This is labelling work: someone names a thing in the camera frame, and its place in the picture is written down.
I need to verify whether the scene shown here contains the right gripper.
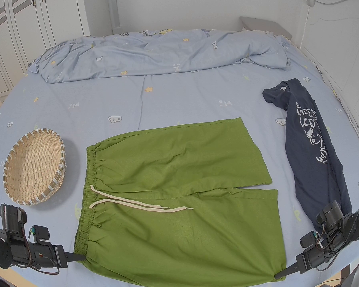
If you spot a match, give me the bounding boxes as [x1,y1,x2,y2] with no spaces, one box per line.
[296,248,332,275]

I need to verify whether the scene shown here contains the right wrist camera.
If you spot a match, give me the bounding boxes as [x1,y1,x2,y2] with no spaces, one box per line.
[300,231,318,249]

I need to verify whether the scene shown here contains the green shorts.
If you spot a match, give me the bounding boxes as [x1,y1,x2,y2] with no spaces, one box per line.
[74,117,287,282]

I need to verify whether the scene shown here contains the pale blue quilt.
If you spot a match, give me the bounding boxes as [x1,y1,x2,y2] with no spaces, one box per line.
[28,28,291,84]

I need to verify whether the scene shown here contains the grey bedside table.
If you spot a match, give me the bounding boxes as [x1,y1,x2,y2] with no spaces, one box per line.
[239,16,293,39]

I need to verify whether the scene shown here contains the bed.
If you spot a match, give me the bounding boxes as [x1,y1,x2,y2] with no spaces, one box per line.
[0,0,359,287]

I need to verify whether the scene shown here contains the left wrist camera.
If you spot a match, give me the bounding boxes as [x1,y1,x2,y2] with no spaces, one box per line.
[30,225,50,244]

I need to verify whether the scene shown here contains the dark blue printed T-shirt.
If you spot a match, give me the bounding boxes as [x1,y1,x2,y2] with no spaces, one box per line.
[262,78,353,235]

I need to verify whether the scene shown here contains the grey wall pipe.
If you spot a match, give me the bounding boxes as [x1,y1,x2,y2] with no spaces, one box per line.
[106,0,121,34]

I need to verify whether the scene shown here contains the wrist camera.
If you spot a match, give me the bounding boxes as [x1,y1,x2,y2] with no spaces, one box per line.
[30,225,50,244]
[300,231,318,249]

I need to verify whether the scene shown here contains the round woven basket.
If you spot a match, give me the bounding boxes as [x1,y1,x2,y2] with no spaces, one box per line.
[3,127,67,206]

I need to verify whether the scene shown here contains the white wardrobe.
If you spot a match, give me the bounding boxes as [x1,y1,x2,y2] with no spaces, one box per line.
[0,0,90,102]

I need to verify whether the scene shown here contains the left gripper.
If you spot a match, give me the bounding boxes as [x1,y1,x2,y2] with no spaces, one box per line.
[27,242,69,269]

